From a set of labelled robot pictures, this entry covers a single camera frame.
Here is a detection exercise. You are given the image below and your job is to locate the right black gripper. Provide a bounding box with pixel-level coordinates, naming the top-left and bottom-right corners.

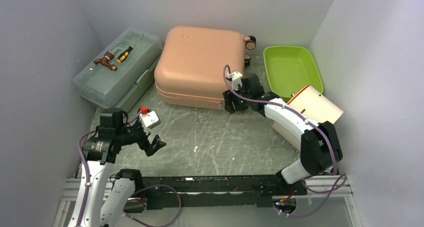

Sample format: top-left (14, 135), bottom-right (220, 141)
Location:
top-left (222, 83), bottom-right (251, 115)

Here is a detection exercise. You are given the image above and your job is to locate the pink hard-shell suitcase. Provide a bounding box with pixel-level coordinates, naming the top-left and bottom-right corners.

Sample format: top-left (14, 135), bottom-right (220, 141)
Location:
top-left (154, 25), bottom-right (257, 111)

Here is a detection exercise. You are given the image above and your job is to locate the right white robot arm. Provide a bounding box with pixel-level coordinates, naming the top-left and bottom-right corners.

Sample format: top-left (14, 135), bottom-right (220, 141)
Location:
top-left (222, 70), bottom-right (343, 195)

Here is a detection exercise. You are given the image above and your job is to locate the green plastic tray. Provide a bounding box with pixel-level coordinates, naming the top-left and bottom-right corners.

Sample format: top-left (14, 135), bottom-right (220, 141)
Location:
top-left (263, 45), bottom-right (324, 102)

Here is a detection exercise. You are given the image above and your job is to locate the cream appliance with orange rim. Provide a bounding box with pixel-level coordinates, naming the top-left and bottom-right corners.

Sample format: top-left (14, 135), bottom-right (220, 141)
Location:
top-left (272, 85), bottom-right (344, 152)

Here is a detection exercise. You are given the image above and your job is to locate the translucent plastic toolbox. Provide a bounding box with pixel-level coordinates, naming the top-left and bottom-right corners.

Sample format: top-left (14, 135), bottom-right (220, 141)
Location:
top-left (73, 27), bottom-right (163, 112)

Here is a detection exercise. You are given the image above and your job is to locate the yellow black screwdriver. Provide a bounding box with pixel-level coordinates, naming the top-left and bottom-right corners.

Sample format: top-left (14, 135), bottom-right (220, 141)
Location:
top-left (117, 34), bottom-right (143, 64)

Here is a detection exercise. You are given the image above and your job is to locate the brown brass faucet valve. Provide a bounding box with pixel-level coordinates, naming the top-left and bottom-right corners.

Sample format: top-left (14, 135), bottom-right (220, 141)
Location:
top-left (93, 51), bottom-right (118, 71)

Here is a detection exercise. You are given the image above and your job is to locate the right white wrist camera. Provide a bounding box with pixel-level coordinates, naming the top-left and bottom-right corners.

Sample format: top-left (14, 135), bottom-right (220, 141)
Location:
top-left (226, 71), bottom-right (243, 91)

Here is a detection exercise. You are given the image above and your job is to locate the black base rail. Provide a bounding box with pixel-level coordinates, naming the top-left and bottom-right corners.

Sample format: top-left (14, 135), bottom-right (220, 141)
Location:
top-left (124, 174), bottom-right (307, 213)

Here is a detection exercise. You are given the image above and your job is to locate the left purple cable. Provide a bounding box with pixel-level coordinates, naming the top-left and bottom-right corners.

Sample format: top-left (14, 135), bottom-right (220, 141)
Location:
top-left (75, 111), bottom-right (182, 227)

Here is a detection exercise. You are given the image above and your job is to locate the purple cable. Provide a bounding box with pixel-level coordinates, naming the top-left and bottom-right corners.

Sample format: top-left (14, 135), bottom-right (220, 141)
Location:
top-left (222, 64), bottom-right (349, 219)
top-left (75, 111), bottom-right (182, 227)

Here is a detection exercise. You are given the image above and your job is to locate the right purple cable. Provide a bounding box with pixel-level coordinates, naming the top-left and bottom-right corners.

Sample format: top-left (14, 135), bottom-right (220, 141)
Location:
top-left (222, 64), bottom-right (349, 219)

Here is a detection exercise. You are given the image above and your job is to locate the aluminium frame profile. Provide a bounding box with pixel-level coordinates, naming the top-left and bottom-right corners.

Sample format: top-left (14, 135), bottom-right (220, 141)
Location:
top-left (52, 174), bottom-right (364, 227)

